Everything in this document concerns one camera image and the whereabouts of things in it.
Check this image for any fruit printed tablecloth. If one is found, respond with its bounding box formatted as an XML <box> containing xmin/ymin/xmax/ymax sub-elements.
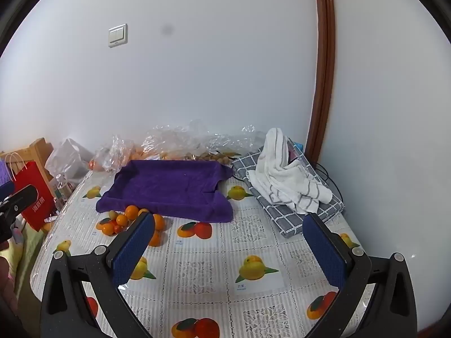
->
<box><xmin>30</xmin><ymin>169</ymin><xmax>374</xmax><ymax>338</ymax></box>

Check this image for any red paper bag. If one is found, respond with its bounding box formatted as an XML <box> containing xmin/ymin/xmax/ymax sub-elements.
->
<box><xmin>5</xmin><ymin>152</ymin><xmax>58</xmax><ymax>232</ymax></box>

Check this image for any grey checked cloth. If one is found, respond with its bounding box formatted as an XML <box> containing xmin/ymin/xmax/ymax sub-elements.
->
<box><xmin>232</xmin><ymin>146</ymin><xmax>344</xmax><ymax>238</ymax></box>

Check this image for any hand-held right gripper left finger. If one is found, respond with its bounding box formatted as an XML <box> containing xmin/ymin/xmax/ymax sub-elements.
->
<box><xmin>40</xmin><ymin>212</ymin><xmax>157</xmax><ymax>338</ymax></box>

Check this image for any pastel bedding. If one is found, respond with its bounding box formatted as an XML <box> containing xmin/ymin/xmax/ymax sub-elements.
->
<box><xmin>6</xmin><ymin>218</ymin><xmax>47</xmax><ymax>291</ymax></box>

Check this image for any black cable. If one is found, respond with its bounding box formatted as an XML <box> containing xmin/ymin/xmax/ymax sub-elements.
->
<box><xmin>313</xmin><ymin>162</ymin><xmax>345</xmax><ymax>202</ymax></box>

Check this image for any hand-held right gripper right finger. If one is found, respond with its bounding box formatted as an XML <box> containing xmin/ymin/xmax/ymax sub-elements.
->
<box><xmin>302</xmin><ymin>213</ymin><xmax>418</xmax><ymax>338</ymax></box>

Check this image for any white striped towel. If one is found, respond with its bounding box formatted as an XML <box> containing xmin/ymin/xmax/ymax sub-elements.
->
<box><xmin>246</xmin><ymin>127</ymin><xmax>332</xmax><ymax>214</ymax></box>

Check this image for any clear plastic bag of oranges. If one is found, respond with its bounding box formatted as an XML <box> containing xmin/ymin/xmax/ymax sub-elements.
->
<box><xmin>89</xmin><ymin>134</ymin><xmax>142</xmax><ymax>174</ymax></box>

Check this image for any white light switch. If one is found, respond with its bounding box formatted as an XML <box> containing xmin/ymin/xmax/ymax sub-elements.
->
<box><xmin>107</xmin><ymin>23</ymin><xmax>128</xmax><ymax>48</ymax></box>

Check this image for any clear plastic bottle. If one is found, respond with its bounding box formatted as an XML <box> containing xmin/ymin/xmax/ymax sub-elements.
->
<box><xmin>54</xmin><ymin>174</ymin><xmax>73</xmax><ymax>202</ymax></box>

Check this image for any purple gift bag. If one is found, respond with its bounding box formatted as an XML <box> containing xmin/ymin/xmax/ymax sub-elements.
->
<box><xmin>0</xmin><ymin>160</ymin><xmax>16</xmax><ymax>186</ymax></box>

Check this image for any wooden furniture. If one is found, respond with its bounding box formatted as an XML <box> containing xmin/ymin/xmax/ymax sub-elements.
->
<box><xmin>0</xmin><ymin>137</ymin><xmax>55</xmax><ymax>184</ymax></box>

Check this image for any purple towel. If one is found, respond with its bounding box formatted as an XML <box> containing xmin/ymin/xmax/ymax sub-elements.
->
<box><xmin>96</xmin><ymin>159</ymin><xmax>235</xmax><ymax>223</ymax></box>

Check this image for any clear plastic bag of longans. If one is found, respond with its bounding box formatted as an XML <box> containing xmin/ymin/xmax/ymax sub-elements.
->
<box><xmin>141</xmin><ymin>119</ymin><xmax>266</xmax><ymax>164</ymax></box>

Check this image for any white plastic bag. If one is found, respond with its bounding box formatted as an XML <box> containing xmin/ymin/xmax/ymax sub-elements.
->
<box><xmin>44</xmin><ymin>138</ymin><xmax>94</xmax><ymax>180</ymax></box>

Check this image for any brown wooden door frame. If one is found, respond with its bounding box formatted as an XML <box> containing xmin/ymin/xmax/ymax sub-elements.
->
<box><xmin>304</xmin><ymin>0</ymin><xmax>336</xmax><ymax>164</ymax></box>

